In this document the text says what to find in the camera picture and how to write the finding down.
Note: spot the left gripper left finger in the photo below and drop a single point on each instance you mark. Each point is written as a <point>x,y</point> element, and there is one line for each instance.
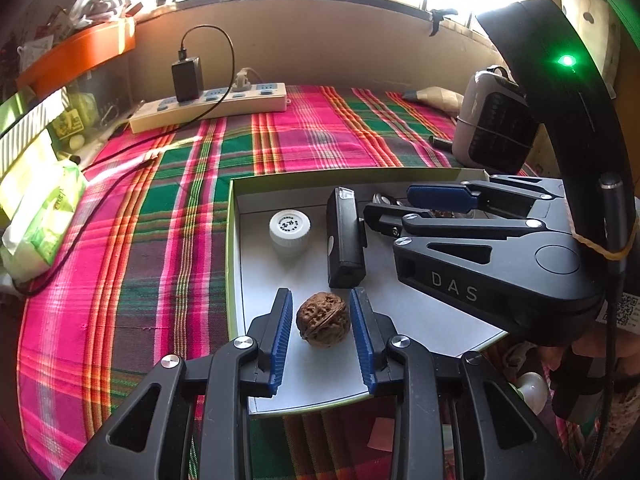
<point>249,366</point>

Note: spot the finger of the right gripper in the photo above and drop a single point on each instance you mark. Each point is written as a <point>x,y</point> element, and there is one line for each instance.
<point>397,221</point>
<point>503,196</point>

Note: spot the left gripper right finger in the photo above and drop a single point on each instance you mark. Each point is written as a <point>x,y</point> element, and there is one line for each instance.
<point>393,364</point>

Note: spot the brown walnut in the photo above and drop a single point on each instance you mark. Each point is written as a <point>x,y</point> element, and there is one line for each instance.
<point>447,214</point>
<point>323,320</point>

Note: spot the white round container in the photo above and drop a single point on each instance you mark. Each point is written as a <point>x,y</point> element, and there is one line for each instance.
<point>289,228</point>

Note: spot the white small hook knob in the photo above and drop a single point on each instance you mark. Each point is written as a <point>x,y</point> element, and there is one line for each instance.
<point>380,198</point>

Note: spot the black rectangular light device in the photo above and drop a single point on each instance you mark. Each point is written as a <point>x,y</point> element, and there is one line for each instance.
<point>346,240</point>

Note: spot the grey black small heater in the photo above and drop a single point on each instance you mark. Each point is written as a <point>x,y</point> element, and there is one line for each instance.
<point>495,128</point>

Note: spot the brown paper cone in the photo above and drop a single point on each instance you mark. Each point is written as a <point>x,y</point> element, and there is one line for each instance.
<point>447,101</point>

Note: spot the green white cardboard box tray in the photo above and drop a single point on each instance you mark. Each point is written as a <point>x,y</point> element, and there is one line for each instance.
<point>315,378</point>

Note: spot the plaid pink green tablecloth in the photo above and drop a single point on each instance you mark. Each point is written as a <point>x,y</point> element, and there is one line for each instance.
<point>142,265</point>

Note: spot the black window hook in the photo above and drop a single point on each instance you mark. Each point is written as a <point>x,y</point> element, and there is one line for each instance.
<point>438,15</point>

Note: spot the white power strip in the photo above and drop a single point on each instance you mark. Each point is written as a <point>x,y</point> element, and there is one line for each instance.
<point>259,98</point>

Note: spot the white plug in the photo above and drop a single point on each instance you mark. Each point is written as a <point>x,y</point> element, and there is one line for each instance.
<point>244,79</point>

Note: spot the heart pattern curtain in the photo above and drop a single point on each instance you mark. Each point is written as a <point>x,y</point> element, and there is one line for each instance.
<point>599,29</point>

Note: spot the black charger adapter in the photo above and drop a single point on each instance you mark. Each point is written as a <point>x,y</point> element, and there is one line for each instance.
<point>187,77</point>

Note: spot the green tissue pack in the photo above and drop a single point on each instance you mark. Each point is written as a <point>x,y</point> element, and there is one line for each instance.
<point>35,234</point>

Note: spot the stacked green white boxes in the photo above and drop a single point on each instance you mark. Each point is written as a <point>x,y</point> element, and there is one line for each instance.
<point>25,119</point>

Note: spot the orange tray shelf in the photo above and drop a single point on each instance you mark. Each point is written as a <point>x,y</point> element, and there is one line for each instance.
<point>76,55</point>

